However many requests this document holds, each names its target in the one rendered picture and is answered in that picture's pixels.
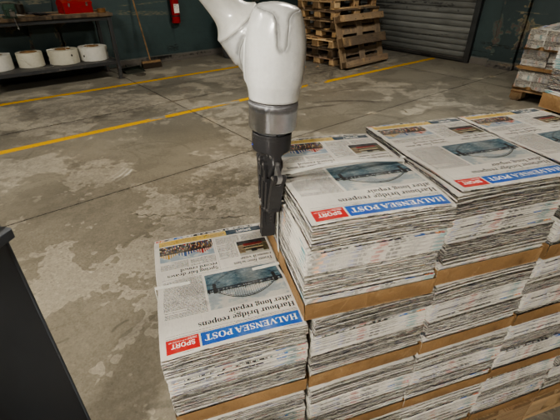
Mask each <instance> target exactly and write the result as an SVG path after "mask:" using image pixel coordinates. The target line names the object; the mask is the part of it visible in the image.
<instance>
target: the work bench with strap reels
mask: <svg viewBox="0 0 560 420"><path fill-rule="evenodd" d="M56 5H57V10H58V12H46V13H51V14H48V15H43V16H39V15H38V16H35V15H34V14H17V13H16V15H17V17H18V18H15V19H16V22H17V25H18V26H30V25H43V24H54V23H78V22H91V21H95V24H96V28H97V35H98V38H99V42H100V44H84V45H80V46H77V48H76V47H69V46H67V47H54V48H50V49H47V50H46V51H47V55H48V59H49V61H44V58H43V53H42V51H41V50H24V51H19V52H15V56H16V59H17V63H18V64H13V60H12V58H11V55H10V53H9V52H0V79H5V78H17V77H24V76H30V75H37V74H44V73H55V72H61V71H68V70H75V69H81V68H94V67H100V66H105V68H106V71H105V72H111V70H110V68H109V65H113V64H117V71H118V75H119V77H118V78H119V79H121V78H125V77H124V76H123V71H122V67H121V63H120V59H119V55H118V47H117V43H116V39H115V35H114V31H113V24H112V19H111V16H112V15H113V13H112V12H98V10H97V9H93V6H92V1H91V0H56ZM2 16H4V14H0V28H5V27H16V26H17V25H16V23H15V21H14V19H13V18H7V19H5V18H3V17H2ZM102 20H107V25H108V28H109V32H110V37H111V40H112V48H113V51H114V56H115V58H114V57H110V56H108V50H107V45H105V44H104V42H103V35H102V31H101V28H100V23H99V21H102Z"/></svg>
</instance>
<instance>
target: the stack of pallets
mask: <svg viewBox="0 0 560 420"><path fill-rule="evenodd" d="M344 1H350V3H344ZM376 1H377V0H367V4H366V5H361V3H360V2H361V0H298V5H297V7H298V8H300V9H301V11H302V16H303V20H304V24H305V29H306V38H307V48H309V49H307V51H306V60H310V59H313V63H317V64H320V63H327V62H329V65H328V66H330V67H335V66H339V62H338V60H339V57H338V49H337V44H336V39H337V37H335V32H336V30H335V27H334V25H333V18H334V17H337V16H339V15H348V14H355V13H363V9H370V12H378V9H379V7H380V6H376ZM308 2H312V4H311V5H308ZM309 11H313V12H314V14H309ZM348 11H352V12H348ZM310 20H312V21H314V22H311V23H310ZM352 27H356V25H348V26H342V28H352ZM311 29H312V30H316V31H315V32H311ZM351 36H357V34H356V33H353V34H349V35H343V37H344V38H345V37H351ZM308 39H312V40H308ZM352 48H358V45H357V46H351V47H345V50H348V49H352ZM309 56H310V57H309ZM357 56H359V54H354V55H350V56H346V58H355V57H357Z"/></svg>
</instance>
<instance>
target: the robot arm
mask: <svg viewBox="0 0 560 420"><path fill-rule="evenodd" d="M199 1H200V3H201V4H202V5H203V6H204V7H205V8H206V9H207V11H208V12H209V14H210V15H211V17H212V19H213V20H214V22H215V23H216V25H217V40H218V41H219V42H220V44H221V45H222V47H223V48H224V50H225V51H226V53H227V55H228V56H229V57H230V58H231V59H232V61H233V63H234V64H235V65H238V66H239V68H240V69H241V70H242V71H243V77H244V81H245V82H246V84H247V90H248V97H249V100H248V126H249V127H250V128H251V129H252V149H253V150H254V151H256V152H257V153H256V157H257V180H258V197H259V198H261V202H260V203H261V205H262V206H261V213H260V234H261V236H262V237H265V236H271V235H274V234H275V221H276V213H277V212H279V211H280V205H281V201H282V195H283V187H284V184H285V182H286V180H287V177H286V175H282V174H281V171H282V168H283V160H282V155H283V154H284V153H287V152H288V151H289V150H290V148H291V140H292V132H293V131H294V130H295V128H296V123H297V112H298V96H299V93H300V90H301V88H302V85H303V79H304V73H305V64H306V51H307V38H306V29H305V24H304V20H303V14H302V11H301V9H300V8H299V7H297V6H295V5H292V4H290V3H287V2H279V1H269V2H260V3H258V4H256V3H255V2H245V1H243V0H199Z"/></svg>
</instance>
